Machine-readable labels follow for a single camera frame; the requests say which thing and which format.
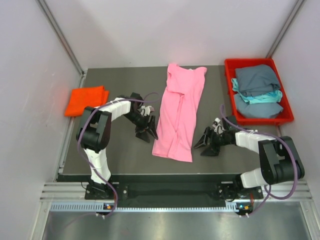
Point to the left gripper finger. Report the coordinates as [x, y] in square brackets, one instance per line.
[143, 135]
[151, 127]

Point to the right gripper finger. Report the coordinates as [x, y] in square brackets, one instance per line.
[204, 139]
[211, 151]

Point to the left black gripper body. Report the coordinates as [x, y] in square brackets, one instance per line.
[141, 121]

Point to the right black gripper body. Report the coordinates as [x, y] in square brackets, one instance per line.
[217, 140]

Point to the pink t-shirt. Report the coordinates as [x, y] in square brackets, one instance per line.
[178, 112]

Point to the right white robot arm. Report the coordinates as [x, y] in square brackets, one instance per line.
[279, 161]

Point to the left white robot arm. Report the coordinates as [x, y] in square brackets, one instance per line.
[94, 134]

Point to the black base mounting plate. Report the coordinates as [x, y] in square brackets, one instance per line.
[171, 190]

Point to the grey-blue t-shirt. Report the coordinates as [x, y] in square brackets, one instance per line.
[254, 81]

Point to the red plastic bin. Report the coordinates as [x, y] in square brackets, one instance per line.
[230, 64]

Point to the teal t-shirt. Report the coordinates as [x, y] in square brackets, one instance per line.
[269, 97]

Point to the folded orange t-shirt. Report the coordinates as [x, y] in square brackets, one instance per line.
[81, 98]

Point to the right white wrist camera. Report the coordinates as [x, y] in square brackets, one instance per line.
[217, 126]

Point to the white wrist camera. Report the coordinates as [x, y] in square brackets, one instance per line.
[146, 110]
[217, 126]

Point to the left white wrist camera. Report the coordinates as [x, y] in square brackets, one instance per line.
[146, 110]

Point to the grey slotted cable duct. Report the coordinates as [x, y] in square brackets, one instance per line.
[105, 207]

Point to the aluminium frame rail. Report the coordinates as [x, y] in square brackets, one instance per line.
[74, 191]

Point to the left corner aluminium post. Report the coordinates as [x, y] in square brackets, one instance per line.
[44, 7]

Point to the corner aluminium post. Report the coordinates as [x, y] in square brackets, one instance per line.
[44, 7]
[293, 13]

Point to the right corner aluminium post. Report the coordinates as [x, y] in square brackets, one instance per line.
[293, 13]

